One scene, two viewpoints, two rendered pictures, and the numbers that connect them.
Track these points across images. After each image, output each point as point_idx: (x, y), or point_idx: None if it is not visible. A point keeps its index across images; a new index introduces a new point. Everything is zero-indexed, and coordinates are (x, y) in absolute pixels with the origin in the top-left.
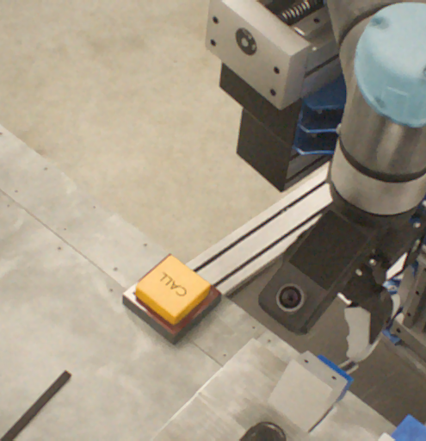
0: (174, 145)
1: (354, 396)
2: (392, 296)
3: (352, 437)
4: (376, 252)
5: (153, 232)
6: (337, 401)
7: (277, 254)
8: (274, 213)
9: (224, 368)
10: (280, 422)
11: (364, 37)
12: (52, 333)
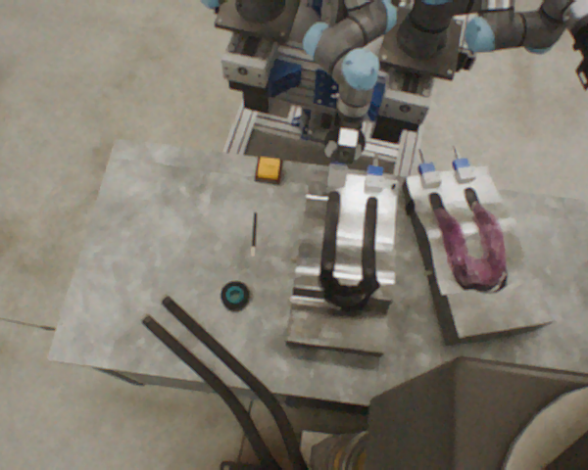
0: (175, 110)
1: None
2: None
3: (357, 181)
4: None
5: (192, 147)
6: None
7: (250, 131)
8: (239, 117)
9: (308, 183)
10: (335, 189)
11: (347, 70)
12: (241, 204)
